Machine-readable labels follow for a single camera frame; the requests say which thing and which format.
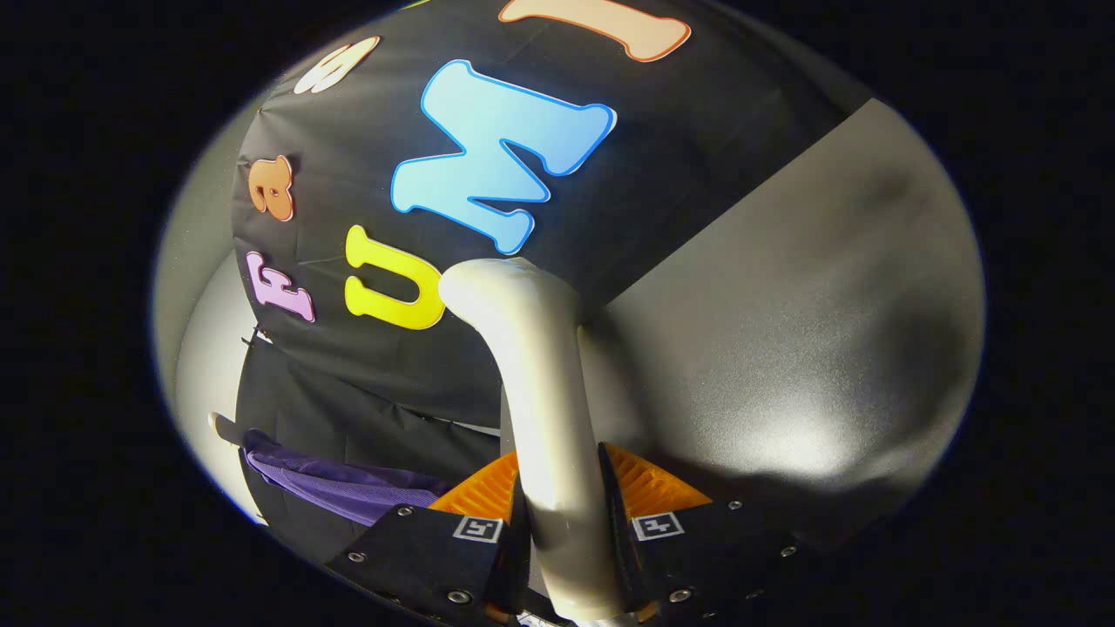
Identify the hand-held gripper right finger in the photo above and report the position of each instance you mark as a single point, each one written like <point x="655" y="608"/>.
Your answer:
<point x="697" y="557"/>

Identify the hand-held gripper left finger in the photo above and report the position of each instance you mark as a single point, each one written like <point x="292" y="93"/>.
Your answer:
<point x="435" y="557"/>

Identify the purple jacket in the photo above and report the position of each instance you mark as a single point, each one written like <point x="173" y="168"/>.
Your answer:
<point x="348" y="483"/>

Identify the white garment steamer head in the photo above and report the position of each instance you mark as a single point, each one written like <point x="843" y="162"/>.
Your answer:
<point x="549" y="401"/>

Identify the white clothes hanger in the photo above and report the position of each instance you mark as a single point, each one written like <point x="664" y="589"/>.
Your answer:
<point x="216" y="422"/>

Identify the grey cabinet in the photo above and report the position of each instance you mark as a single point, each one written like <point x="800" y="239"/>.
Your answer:
<point x="784" y="305"/>

